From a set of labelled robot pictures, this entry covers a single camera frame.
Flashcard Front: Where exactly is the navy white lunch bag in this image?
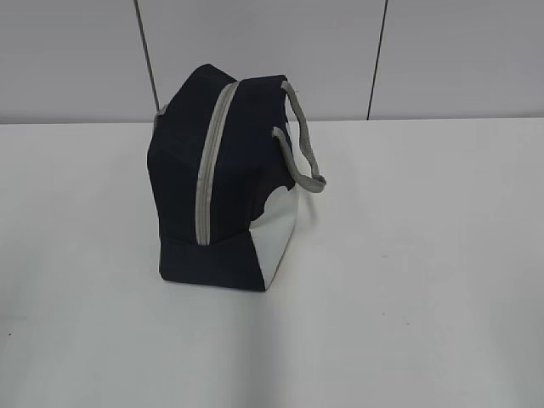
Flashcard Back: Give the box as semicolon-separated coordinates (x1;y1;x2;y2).
146;64;326;292

